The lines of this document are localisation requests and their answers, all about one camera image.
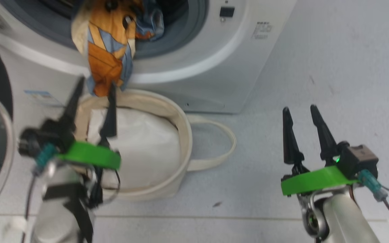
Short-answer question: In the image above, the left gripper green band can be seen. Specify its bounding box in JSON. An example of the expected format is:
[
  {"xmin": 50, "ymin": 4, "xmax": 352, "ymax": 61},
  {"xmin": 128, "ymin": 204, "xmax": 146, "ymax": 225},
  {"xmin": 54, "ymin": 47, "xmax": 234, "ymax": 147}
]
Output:
[{"xmin": 56, "ymin": 77, "xmax": 121, "ymax": 170}]

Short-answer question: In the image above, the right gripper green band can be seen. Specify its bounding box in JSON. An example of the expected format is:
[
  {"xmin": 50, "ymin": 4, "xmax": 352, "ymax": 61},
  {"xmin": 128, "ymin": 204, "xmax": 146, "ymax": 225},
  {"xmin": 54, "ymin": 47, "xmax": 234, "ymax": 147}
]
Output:
[{"xmin": 281, "ymin": 104, "xmax": 359, "ymax": 197}]

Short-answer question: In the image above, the orange blue patchwork garment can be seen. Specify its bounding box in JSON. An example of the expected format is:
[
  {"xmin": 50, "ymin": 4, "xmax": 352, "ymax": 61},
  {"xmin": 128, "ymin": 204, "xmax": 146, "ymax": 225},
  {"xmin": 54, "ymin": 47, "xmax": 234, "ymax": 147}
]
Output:
[{"xmin": 71, "ymin": 0, "xmax": 137, "ymax": 97}]

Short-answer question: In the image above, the cream canvas laundry basket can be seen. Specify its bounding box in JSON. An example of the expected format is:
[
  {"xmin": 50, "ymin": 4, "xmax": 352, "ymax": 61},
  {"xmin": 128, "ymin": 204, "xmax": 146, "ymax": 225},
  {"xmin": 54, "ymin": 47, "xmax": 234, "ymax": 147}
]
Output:
[{"xmin": 74, "ymin": 88, "xmax": 237, "ymax": 203}]

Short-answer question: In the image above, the white front-load washing machine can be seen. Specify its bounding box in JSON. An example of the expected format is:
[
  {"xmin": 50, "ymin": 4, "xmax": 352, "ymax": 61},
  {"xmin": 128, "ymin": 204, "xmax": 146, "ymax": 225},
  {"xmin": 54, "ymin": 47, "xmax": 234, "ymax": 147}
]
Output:
[{"xmin": 0, "ymin": 0, "xmax": 298, "ymax": 114}]

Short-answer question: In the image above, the blue energy label sticker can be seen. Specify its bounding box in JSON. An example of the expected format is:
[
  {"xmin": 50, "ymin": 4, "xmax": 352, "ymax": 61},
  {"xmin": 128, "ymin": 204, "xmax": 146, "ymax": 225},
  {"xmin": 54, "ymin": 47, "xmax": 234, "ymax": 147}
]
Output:
[{"xmin": 24, "ymin": 89, "xmax": 64, "ymax": 108}]

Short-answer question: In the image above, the left teal plug camera cable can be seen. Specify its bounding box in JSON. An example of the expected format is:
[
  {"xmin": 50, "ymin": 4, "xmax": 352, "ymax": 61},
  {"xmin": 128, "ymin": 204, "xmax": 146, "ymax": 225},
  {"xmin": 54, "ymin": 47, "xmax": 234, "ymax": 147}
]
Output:
[{"xmin": 20, "ymin": 143, "xmax": 57, "ymax": 243}]

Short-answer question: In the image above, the teal plug camera cable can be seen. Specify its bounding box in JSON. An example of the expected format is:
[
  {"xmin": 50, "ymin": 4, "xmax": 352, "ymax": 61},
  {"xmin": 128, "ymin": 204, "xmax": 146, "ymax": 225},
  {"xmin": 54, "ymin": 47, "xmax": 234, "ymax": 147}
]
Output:
[
  {"xmin": 358, "ymin": 169, "xmax": 389, "ymax": 232},
  {"xmin": 20, "ymin": 143, "xmax": 57, "ymax": 243}
]

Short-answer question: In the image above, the thin black left gripper cable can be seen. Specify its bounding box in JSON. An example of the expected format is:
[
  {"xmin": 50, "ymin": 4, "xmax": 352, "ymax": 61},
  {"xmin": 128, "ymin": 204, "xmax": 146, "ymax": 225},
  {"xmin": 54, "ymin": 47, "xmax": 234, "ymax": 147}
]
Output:
[{"xmin": 93, "ymin": 168, "xmax": 121, "ymax": 204}]

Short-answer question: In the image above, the right teal plug camera cable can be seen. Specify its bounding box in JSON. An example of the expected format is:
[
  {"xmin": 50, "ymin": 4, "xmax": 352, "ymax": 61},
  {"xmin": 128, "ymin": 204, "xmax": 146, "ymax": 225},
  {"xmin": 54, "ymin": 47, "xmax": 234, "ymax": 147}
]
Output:
[{"xmin": 358, "ymin": 169, "xmax": 389, "ymax": 232}]

